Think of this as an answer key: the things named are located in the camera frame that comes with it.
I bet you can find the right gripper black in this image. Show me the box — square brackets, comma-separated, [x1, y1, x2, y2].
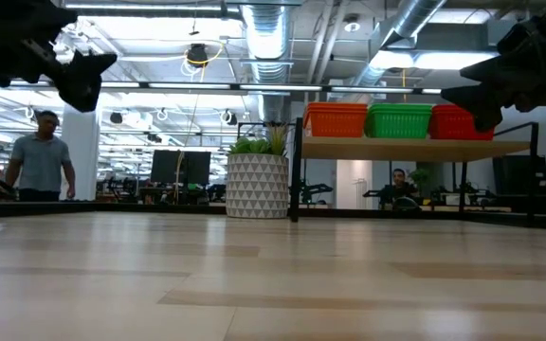
[440, 8, 546, 135]

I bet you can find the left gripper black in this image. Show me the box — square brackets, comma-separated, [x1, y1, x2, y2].
[0, 0, 119, 114]

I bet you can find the green plastic basket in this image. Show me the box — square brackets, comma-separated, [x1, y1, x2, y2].
[368, 103, 434, 109]
[367, 107, 434, 113]
[363, 111, 434, 140]

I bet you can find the orange plastic basket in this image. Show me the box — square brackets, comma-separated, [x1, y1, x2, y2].
[303, 110, 369, 139]
[306, 101, 369, 108]
[305, 106, 369, 112]

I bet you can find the wooden shelf with black legs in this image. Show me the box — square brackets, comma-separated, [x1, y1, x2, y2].
[289, 117, 541, 225]

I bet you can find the standing person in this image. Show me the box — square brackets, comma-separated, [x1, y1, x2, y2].
[4, 109, 77, 203]

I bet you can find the dark background cabinet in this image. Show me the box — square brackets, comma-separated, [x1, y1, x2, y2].
[492, 154, 546, 210]

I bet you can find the background potted plant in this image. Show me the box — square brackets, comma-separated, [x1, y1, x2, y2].
[408, 168, 434, 191]

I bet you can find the black computer monitor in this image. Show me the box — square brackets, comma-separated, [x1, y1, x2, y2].
[149, 149, 213, 187]

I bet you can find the seated person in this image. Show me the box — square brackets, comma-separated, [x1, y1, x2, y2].
[378, 168, 420, 210]

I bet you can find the green succulent plant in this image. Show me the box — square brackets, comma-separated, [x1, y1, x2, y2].
[228, 122, 290, 156]

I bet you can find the long ceiling light strip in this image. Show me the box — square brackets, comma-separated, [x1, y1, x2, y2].
[0, 79, 445, 99]

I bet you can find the white triangle-patterned plant pot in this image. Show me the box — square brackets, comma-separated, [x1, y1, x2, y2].
[226, 153, 291, 220]

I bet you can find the silver slanted ventilation duct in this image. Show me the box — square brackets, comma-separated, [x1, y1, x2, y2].
[348, 0, 447, 89]

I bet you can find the black ceiling cable reel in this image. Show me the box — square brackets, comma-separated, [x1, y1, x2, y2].
[186, 43, 210, 68]

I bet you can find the black aluminium table frame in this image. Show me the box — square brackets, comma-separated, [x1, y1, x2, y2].
[0, 200, 546, 232]

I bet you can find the silver ribbed ventilation duct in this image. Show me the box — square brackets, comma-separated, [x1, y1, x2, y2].
[238, 0, 299, 123]

